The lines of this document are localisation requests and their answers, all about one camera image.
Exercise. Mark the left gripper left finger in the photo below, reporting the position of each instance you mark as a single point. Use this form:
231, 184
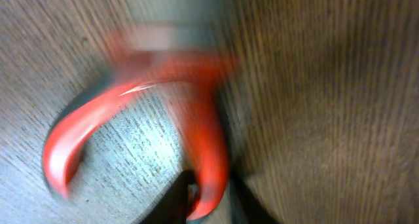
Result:
176, 203

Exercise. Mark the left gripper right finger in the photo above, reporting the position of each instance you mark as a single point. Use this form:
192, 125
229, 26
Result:
245, 208

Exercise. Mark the small red cutting pliers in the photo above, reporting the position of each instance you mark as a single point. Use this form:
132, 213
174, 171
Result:
183, 60

